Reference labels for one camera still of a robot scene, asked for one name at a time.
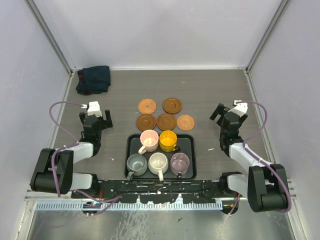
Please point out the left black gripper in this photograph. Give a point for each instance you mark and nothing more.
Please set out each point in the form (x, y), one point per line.
(103, 123)

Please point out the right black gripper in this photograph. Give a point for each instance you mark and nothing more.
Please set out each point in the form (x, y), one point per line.
(219, 111)

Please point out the woven cork coaster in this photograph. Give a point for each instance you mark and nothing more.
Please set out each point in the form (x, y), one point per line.
(147, 106)
(185, 122)

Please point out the brown wooden coaster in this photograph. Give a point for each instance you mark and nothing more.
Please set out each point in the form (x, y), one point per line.
(166, 122)
(172, 105)
(146, 122)

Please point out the yellow glass mug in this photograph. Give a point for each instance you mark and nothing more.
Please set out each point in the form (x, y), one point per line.
(168, 141)

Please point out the purple ceramic mug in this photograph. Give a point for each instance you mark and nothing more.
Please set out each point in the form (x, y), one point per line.
(179, 164)

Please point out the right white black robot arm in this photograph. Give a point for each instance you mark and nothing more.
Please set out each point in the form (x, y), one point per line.
(265, 185)

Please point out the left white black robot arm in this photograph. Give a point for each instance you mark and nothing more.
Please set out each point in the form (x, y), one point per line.
(55, 167)

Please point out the dark blue folded cloth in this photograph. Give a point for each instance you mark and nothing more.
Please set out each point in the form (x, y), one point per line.
(93, 80)

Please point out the pink ceramic mug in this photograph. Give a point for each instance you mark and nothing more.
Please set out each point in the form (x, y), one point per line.
(149, 140)

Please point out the grey ceramic mug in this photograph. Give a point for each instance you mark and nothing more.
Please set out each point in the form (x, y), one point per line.
(136, 165)

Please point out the cream ceramic mug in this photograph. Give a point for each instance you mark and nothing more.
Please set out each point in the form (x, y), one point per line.
(158, 164)

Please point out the black plastic tray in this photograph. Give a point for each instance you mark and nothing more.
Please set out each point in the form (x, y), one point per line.
(187, 146)

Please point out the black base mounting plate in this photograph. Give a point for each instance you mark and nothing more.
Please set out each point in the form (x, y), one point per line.
(194, 191)

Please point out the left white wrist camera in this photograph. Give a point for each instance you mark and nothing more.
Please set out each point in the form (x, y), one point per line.
(93, 108)

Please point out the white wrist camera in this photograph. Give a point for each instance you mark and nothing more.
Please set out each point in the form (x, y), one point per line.
(93, 108)
(240, 108)

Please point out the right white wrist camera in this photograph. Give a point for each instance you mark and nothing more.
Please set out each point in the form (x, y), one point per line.
(240, 108)

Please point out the grey slotted cable duct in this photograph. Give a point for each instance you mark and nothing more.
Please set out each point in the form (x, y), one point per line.
(77, 205)

